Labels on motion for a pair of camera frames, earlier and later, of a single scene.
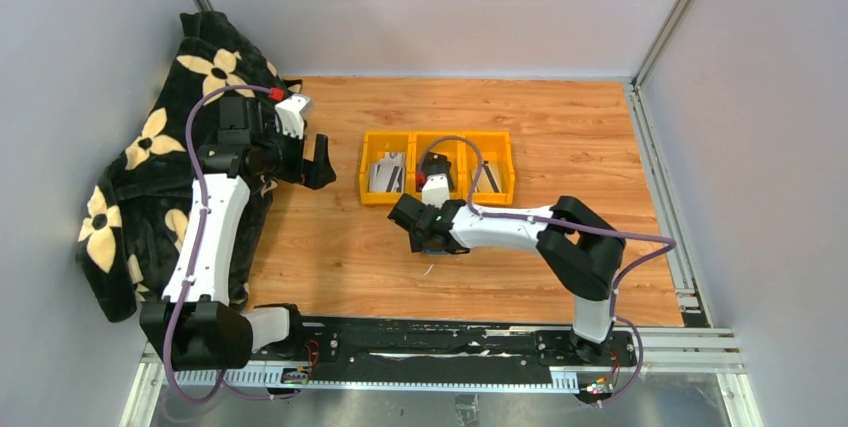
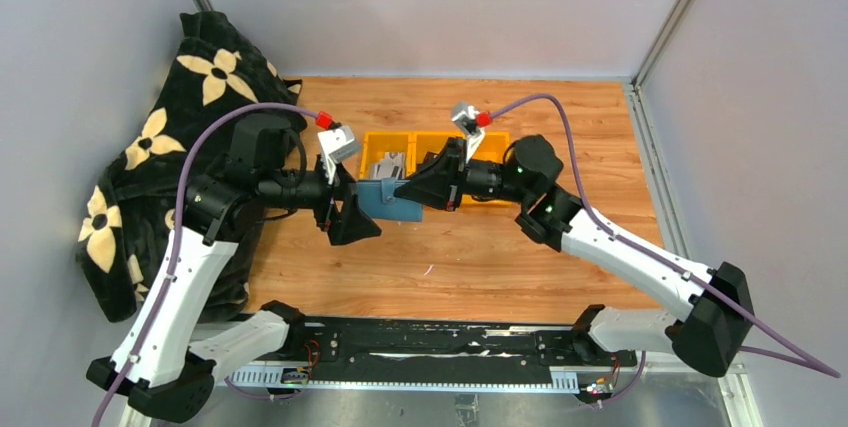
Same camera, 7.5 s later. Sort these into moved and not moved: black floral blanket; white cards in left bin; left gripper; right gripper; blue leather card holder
Moved: right gripper; left gripper; blue leather card holder
Not moved: white cards in left bin; black floral blanket
